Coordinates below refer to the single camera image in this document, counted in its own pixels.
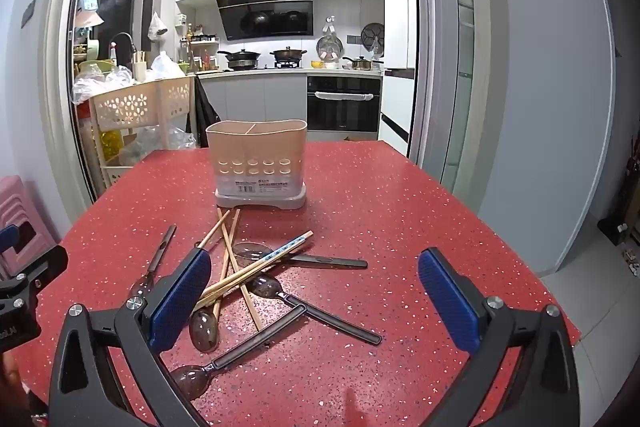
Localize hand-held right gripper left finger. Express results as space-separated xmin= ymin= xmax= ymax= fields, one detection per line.
xmin=47 ymin=248 xmax=213 ymax=427

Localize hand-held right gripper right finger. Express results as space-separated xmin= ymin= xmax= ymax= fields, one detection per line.
xmin=417 ymin=248 xmax=581 ymax=427

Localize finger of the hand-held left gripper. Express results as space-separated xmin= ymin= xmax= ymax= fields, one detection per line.
xmin=0 ymin=246 xmax=68 ymax=291
xmin=0 ymin=225 xmax=21 ymax=254

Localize dark handled clear brown spoon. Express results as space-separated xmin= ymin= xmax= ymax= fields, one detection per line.
xmin=189 ymin=308 xmax=222 ymax=354
xmin=129 ymin=224 xmax=177 ymax=299
xmin=170 ymin=304 xmax=307 ymax=400
xmin=248 ymin=276 xmax=382 ymax=346
xmin=234 ymin=242 xmax=369 ymax=270

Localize plain wooden chopstick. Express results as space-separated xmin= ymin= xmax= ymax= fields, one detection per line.
xmin=216 ymin=207 xmax=262 ymax=332
xmin=192 ymin=234 xmax=315 ymax=310
xmin=196 ymin=208 xmax=232 ymax=250
xmin=212 ymin=209 xmax=242 ymax=320

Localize blue patterned wooden chopstick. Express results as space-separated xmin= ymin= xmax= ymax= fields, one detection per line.
xmin=197 ymin=230 xmax=315 ymax=303

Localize beige plastic utensil holder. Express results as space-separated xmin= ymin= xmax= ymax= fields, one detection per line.
xmin=205 ymin=119 xmax=308 ymax=210

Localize pink plastic stool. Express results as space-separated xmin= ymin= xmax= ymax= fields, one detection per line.
xmin=0 ymin=176 xmax=61 ymax=278

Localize clear plastic bag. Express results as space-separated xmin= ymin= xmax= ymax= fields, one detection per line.
xmin=122 ymin=124 xmax=196 ymax=165

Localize beige perforated storage cart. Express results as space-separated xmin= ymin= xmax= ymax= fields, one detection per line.
xmin=90 ymin=77 xmax=196 ymax=195

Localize black garbage bag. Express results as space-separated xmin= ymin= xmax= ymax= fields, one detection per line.
xmin=192 ymin=76 xmax=223 ymax=148

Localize green basket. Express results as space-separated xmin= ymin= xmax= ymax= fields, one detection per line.
xmin=77 ymin=59 xmax=118 ymax=78

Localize grey lower cabinet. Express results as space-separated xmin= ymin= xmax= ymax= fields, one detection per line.
xmin=197 ymin=73 xmax=308 ymax=142

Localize black built-in oven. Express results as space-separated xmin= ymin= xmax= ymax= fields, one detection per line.
xmin=306 ymin=76 xmax=383 ymax=132

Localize black kitchen faucet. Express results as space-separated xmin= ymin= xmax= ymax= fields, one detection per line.
xmin=109 ymin=33 xmax=137 ymax=68

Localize crumpled clear plastic bags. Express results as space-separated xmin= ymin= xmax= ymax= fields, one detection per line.
xmin=72 ymin=52 xmax=186 ymax=105

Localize grey sliding door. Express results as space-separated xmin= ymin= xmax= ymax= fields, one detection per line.
xmin=407 ymin=0 xmax=483 ymax=208

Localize spice rack with bottles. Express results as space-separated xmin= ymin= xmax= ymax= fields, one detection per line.
xmin=180 ymin=24 xmax=221 ymax=72

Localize black wok with lid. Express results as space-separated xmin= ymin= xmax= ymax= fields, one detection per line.
xmin=217 ymin=49 xmax=262 ymax=70

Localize gas stove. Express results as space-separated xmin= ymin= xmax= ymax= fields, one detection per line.
xmin=227 ymin=59 xmax=303 ymax=70

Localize white hanging plastic bag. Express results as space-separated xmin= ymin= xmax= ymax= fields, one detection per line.
xmin=148 ymin=12 xmax=170 ymax=40

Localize bronze cooking pot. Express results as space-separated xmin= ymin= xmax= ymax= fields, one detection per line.
xmin=270 ymin=47 xmax=308 ymax=64

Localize round divided tray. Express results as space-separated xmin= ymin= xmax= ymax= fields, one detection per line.
xmin=361 ymin=23 xmax=386 ymax=50

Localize round metal steamer rack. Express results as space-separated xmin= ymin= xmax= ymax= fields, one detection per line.
xmin=316 ymin=35 xmax=345 ymax=60

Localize white refrigerator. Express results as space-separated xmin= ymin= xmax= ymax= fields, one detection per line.
xmin=377 ymin=0 xmax=418 ymax=152

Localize black range hood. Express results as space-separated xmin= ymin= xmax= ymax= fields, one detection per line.
xmin=215 ymin=0 xmax=315 ymax=42

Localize white oven handle towel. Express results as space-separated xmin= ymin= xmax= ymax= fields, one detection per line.
xmin=314 ymin=91 xmax=375 ymax=102

